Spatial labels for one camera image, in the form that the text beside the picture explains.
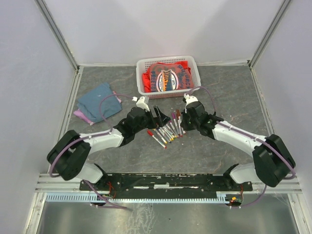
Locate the blue folded cloth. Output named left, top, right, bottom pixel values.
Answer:
left=77, top=82, right=122, bottom=122

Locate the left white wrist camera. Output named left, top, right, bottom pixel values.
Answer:
left=132, top=96, right=150, bottom=112

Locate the blue cap marker pen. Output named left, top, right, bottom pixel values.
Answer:
left=159, top=127, right=174, bottom=141

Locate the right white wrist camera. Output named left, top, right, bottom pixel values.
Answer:
left=182, top=94, right=198, bottom=108

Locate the orange printed t-shirt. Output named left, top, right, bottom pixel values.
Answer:
left=142, top=61, right=194, bottom=93

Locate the pink folded cloth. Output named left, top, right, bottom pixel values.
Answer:
left=73, top=90, right=122, bottom=126

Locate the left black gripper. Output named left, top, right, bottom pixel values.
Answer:
left=134, top=105, right=171, bottom=134

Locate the red cap marker pen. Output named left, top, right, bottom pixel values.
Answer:
left=147, top=130, right=167, bottom=149

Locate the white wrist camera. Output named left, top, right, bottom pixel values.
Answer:
left=132, top=96, right=150, bottom=112
left=182, top=94, right=198, bottom=108

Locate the yellow cap marker pen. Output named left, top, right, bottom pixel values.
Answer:
left=155, top=129, right=171, bottom=144

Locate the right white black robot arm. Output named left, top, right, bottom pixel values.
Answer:
left=181, top=98, right=295, bottom=191

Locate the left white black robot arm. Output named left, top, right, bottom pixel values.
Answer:
left=47, top=106, right=171, bottom=190

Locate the white plastic basket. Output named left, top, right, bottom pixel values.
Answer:
left=136, top=56, right=201, bottom=98

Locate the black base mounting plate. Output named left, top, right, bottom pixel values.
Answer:
left=93, top=173, right=253, bottom=197

